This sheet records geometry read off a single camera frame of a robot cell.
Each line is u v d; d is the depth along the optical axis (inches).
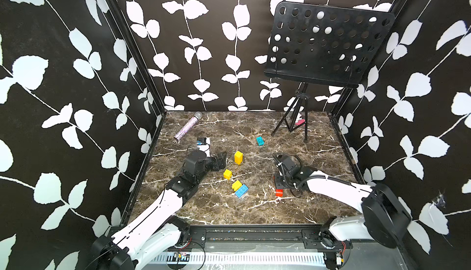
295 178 25.4
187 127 43.3
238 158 36.4
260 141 41.1
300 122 44.4
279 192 33.9
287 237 29.6
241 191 33.8
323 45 26.0
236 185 34.4
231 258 27.6
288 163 26.7
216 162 27.2
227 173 35.6
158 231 23.2
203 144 27.1
